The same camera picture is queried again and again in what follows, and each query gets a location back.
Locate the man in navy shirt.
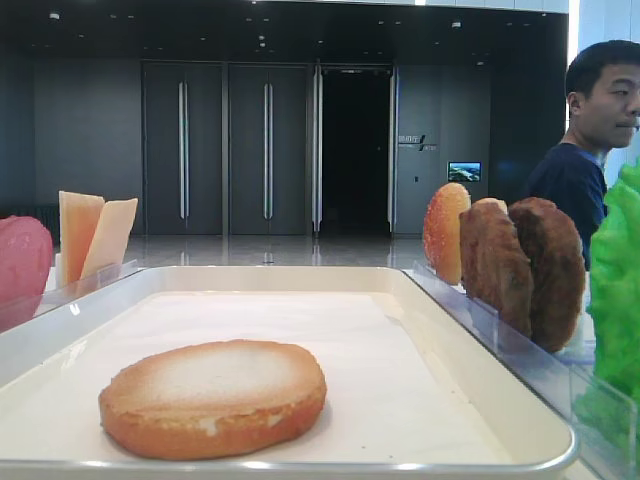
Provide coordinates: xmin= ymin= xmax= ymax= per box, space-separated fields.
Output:
xmin=521 ymin=40 xmax=639 ymax=269

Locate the front brown meat patty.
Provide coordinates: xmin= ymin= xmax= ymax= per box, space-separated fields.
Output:
xmin=459 ymin=198 xmax=533 ymax=338

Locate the clear acrylic rack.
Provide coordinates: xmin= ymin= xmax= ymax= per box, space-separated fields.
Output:
xmin=405 ymin=262 xmax=639 ymax=479
xmin=1 ymin=260 xmax=139 ymax=333

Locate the white rectangular tray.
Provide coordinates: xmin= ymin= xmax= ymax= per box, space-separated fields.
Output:
xmin=1 ymin=266 xmax=579 ymax=479

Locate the brown meat patty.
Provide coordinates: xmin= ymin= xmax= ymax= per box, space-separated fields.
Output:
xmin=508 ymin=197 xmax=586 ymax=353
xmin=459 ymin=198 xmax=533 ymax=338

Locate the middle dark double door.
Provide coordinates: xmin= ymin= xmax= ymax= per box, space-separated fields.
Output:
xmin=229 ymin=65 xmax=307 ymax=235

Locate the small wall screen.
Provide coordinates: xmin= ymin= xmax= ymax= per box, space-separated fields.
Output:
xmin=447 ymin=162 xmax=482 ymax=183

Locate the bottom bun slice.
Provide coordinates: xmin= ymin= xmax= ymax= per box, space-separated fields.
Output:
xmin=99 ymin=340 xmax=327 ymax=460

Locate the rear brown meat patty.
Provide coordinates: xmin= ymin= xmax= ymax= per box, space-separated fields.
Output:
xmin=508 ymin=197 xmax=586 ymax=353

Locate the left clear acrylic rack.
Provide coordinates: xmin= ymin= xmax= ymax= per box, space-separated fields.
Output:
xmin=1 ymin=260 xmax=139 ymax=333

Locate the pink tomato slice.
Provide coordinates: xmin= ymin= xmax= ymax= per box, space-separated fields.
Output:
xmin=1 ymin=216 xmax=53 ymax=332

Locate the white tray liner paper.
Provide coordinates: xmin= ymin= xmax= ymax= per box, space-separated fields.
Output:
xmin=1 ymin=292 xmax=510 ymax=464

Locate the right yellow cheese slice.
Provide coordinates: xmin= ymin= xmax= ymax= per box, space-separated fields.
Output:
xmin=80 ymin=198 xmax=138 ymax=279

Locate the left dark double door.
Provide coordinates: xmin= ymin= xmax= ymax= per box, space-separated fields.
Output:
xmin=144 ymin=63 xmax=223 ymax=235

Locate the left orange cheese slice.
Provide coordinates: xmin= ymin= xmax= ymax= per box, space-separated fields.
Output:
xmin=57 ymin=191 xmax=105 ymax=287

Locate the sesame top bun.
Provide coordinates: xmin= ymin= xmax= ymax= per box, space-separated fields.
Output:
xmin=423 ymin=182 xmax=471 ymax=285

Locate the dark double door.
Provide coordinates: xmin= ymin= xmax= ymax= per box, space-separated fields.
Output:
xmin=229 ymin=65 xmax=307 ymax=235
xmin=144 ymin=63 xmax=223 ymax=235

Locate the right clear acrylic rack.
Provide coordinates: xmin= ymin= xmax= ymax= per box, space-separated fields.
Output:
xmin=405 ymin=262 xmax=639 ymax=479

